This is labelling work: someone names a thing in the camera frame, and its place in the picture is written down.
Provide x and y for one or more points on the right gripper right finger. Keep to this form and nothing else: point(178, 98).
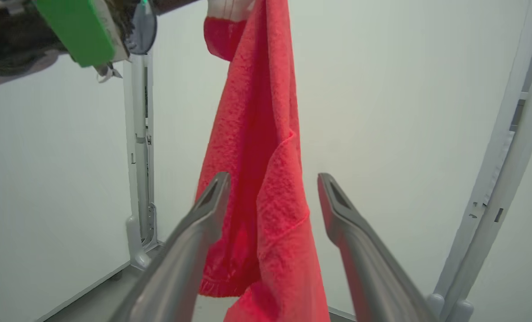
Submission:
point(373, 286)

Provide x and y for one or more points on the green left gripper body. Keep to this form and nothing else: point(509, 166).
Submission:
point(78, 27)

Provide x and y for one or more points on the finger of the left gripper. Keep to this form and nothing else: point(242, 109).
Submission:
point(170, 3)

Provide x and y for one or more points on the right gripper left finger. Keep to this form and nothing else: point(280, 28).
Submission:
point(176, 277)

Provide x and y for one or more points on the red garment with white trim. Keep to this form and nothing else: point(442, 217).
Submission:
point(257, 134)

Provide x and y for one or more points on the grey partition post single foot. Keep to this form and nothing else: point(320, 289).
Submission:
point(138, 179)

